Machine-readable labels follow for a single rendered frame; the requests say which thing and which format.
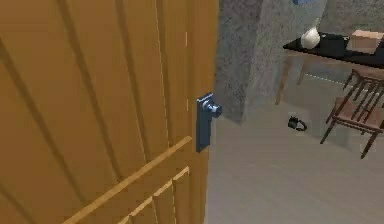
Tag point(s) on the brown wooden chair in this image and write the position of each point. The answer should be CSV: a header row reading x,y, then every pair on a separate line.
x,y
358,111

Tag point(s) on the white round vase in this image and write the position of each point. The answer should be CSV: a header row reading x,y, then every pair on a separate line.
x,y
310,37

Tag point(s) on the tan cardboard box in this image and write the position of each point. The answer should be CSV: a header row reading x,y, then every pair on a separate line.
x,y
366,40

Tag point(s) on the orange wooden room door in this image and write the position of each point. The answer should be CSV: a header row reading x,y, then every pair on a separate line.
x,y
93,100

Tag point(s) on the black box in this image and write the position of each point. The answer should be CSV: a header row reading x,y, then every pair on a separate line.
x,y
333,45

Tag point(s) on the black-topped wooden table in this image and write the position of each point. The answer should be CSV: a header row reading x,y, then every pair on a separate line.
x,y
350,57

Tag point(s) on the small black floor object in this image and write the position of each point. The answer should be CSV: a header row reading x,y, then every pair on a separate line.
x,y
296,123

